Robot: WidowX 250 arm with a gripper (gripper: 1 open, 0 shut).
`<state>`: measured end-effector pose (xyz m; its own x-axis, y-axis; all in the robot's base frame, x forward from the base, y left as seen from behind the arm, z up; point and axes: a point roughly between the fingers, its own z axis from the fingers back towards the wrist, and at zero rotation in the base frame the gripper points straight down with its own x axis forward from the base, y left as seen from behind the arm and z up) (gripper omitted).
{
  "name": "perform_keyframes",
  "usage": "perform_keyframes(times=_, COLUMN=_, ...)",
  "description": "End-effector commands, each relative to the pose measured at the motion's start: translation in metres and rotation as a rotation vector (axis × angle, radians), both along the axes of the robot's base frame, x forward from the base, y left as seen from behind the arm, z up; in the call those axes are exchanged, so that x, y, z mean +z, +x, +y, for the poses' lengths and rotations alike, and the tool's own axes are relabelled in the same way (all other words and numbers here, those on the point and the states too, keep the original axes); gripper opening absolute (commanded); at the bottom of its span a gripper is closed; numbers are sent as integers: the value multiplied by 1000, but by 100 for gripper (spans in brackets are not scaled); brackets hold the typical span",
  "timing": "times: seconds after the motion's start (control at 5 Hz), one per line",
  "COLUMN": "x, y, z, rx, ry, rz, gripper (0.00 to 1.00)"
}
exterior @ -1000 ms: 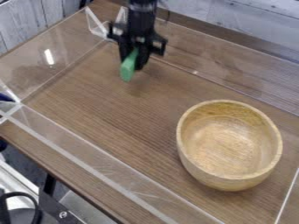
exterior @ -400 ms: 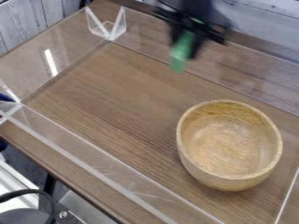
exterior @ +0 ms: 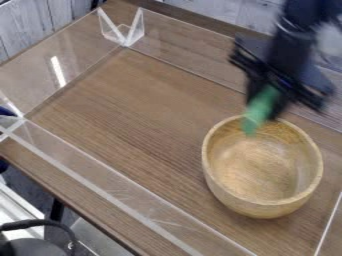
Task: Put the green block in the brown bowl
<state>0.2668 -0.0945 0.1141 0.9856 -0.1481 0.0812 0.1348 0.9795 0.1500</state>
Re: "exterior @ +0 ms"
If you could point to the blue object at left edge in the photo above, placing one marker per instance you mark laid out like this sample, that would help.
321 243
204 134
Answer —
7 112

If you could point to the green rectangular block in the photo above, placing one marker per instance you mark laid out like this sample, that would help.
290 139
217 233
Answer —
258 110

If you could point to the black table leg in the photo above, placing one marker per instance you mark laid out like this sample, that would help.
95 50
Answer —
57 211

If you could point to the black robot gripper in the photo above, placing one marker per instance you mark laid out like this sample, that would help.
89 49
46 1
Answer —
280 62

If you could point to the clear acrylic enclosure walls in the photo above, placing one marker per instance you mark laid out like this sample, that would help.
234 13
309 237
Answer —
117 96

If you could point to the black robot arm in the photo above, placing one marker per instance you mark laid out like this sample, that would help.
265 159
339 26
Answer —
301 18

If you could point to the light wooden bowl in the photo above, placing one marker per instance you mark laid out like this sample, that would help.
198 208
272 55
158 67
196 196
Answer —
262 175

